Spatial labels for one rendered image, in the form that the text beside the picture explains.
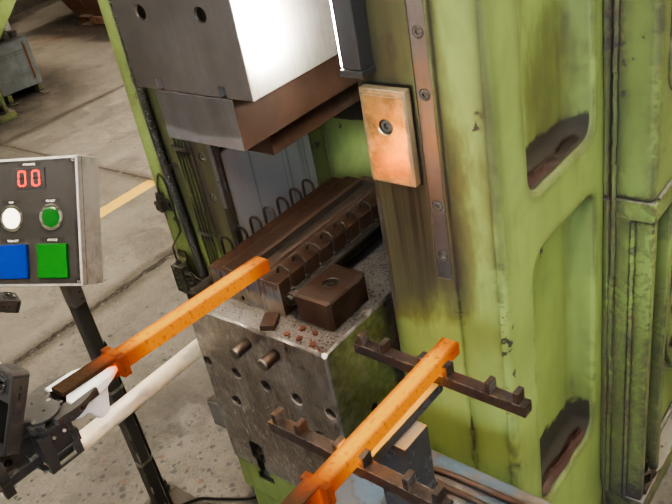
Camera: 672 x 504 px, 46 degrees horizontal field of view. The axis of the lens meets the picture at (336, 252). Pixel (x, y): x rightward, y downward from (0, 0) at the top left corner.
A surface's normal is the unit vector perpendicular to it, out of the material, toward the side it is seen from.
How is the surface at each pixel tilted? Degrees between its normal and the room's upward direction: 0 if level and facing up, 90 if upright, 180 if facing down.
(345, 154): 90
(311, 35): 90
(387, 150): 90
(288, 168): 90
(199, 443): 0
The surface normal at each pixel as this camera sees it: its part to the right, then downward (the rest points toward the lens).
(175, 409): -0.17, -0.84
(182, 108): -0.61, 0.50
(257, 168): 0.78, 0.21
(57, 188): -0.27, 0.05
